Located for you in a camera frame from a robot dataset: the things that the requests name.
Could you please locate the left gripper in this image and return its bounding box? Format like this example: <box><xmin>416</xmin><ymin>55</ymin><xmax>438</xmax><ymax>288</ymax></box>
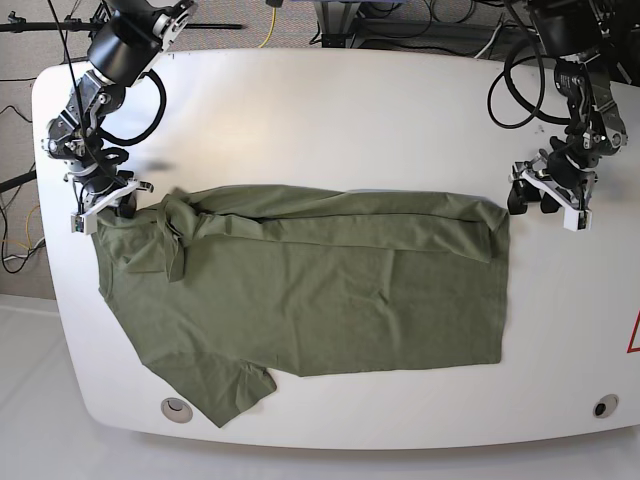
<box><xmin>507</xmin><ymin>149</ymin><xmax>597</xmax><ymax>215</ymax></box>

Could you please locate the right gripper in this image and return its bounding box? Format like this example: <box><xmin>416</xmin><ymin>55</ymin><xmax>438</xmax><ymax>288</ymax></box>
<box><xmin>64</xmin><ymin>168</ymin><xmax>153</xmax><ymax>219</ymax></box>

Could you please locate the olive green T-shirt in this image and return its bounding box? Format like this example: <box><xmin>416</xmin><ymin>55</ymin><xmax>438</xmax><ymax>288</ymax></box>
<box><xmin>92</xmin><ymin>185</ymin><xmax>510</xmax><ymax>426</ymax></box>

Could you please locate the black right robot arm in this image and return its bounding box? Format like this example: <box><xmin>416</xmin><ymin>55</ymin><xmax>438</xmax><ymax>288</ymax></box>
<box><xmin>44</xmin><ymin>1</ymin><xmax>197</xmax><ymax>218</ymax></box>

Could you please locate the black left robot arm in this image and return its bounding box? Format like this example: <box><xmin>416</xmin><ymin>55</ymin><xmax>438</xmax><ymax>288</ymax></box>
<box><xmin>499</xmin><ymin>1</ymin><xmax>628</xmax><ymax>219</ymax></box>

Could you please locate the red triangle sticker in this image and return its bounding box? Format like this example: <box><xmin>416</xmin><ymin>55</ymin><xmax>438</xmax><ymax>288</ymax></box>
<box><xmin>627</xmin><ymin>313</ymin><xmax>640</xmax><ymax>353</ymax></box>

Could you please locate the black tripod stand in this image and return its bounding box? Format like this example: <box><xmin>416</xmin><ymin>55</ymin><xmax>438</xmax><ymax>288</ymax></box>
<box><xmin>1</xmin><ymin>1</ymin><xmax>244</xmax><ymax>65</ymax></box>

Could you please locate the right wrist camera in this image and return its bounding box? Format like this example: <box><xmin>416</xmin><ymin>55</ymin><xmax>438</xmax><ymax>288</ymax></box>
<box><xmin>70</xmin><ymin>212</ymin><xmax>98</xmax><ymax>235</ymax></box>

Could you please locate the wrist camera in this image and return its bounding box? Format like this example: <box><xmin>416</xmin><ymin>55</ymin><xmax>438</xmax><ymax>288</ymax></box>
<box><xmin>70</xmin><ymin>212</ymin><xmax>98</xmax><ymax>235</ymax></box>
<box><xmin>563</xmin><ymin>208</ymin><xmax>592</xmax><ymax>232</ymax></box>

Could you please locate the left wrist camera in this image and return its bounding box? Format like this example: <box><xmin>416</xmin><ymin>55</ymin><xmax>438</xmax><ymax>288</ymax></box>
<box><xmin>563</xmin><ymin>208</ymin><xmax>592</xmax><ymax>232</ymax></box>

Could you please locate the black floor cable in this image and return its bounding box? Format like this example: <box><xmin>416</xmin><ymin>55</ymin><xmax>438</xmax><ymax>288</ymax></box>
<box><xmin>0</xmin><ymin>103</ymin><xmax>39</xmax><ymax>274</ymax></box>

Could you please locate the yellow floor cable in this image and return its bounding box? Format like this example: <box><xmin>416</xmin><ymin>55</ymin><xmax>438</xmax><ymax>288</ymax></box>
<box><xmin>0</xmin><ymin>203</ymin><xmax>45</xmax><ymax>257</ymax></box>

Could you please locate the white power cable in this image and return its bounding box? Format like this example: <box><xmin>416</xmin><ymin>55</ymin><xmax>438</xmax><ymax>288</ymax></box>
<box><xmin>473</xmin><ymin>19</ymin><xmax>506</xmax><ymax>60</ymax></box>

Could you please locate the left table cable grommet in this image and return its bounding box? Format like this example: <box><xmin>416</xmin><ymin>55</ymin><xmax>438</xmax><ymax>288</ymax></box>
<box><xmin>161</xmin><ymin>398</ymin><xmax>193</xmax><ymax>424</ymax></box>

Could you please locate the table cable grommet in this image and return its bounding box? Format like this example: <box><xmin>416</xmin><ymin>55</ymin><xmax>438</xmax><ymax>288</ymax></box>
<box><xmin>161</xmin><ymin>398</ymin><xmax>193</xmax><ymax>424</ymax></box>
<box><xmin>593</xmin><ymin>394</ymin><xmax>619</xmax><ymax>418</ymax></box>

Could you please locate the right table cable grommet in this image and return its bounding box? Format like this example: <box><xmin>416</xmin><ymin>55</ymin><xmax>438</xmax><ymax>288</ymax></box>
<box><xmin>593</xmin><ymin>394</ymin><xmax>619</xmax><ymax>418</ymax></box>

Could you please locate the yellow hanging cable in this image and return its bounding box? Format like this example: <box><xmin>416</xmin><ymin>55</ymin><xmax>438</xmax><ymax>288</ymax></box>
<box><xmin>258</xmin><ymin>8</ymin><xmax>278</xmax><ymax>50</ymax></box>

